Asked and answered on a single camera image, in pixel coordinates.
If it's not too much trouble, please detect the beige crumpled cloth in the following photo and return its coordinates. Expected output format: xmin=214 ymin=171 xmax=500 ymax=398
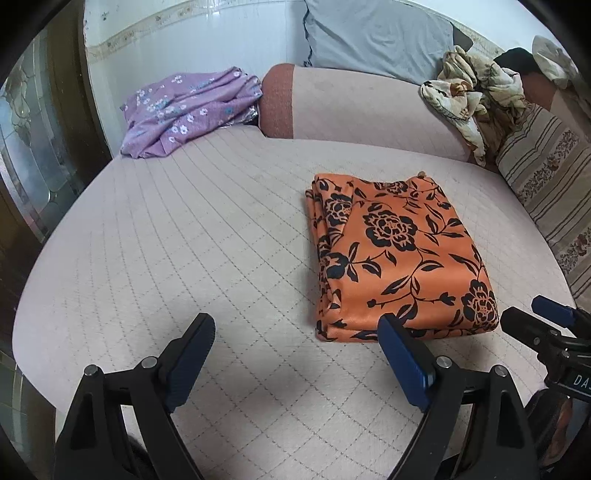
xmin=532 ymin=35 xmax=581 ymax=89

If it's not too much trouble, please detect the grey pillow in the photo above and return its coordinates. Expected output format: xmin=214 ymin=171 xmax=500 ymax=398
xmin=303 ymin=0 xmax=473 ymax=85

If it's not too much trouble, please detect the striped floral side cushion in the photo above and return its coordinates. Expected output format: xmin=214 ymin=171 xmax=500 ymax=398
xmin=496 ymin=104 xmax=591 ymax=311

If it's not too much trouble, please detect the cream brown floral blanket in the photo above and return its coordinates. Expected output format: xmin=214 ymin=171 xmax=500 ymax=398
xmin=420 ymin=45 xmax=529 ymax=167

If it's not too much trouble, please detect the pink quilted bolster cushion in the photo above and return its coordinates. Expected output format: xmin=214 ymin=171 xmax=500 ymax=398
xmin=259 ymin=63 xmax=471 ymax=162

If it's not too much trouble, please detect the purple floral cloth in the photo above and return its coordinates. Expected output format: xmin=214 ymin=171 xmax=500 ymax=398
xmin=119 ymin=67 xmax=263 ymax=159

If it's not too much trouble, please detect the orange black floral blouse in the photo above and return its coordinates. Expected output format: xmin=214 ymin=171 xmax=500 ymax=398
xmin=305 ymin=173 xmax=499 ymax=342

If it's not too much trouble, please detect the stained glass wooden door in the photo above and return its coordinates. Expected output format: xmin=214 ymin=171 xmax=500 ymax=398
xmin=1 ymin=1 xmax=111 ymax=353

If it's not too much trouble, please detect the black garment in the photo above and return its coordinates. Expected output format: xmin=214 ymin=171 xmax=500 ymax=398
xmin=494 ymin=47 xmax=542 ymax=75

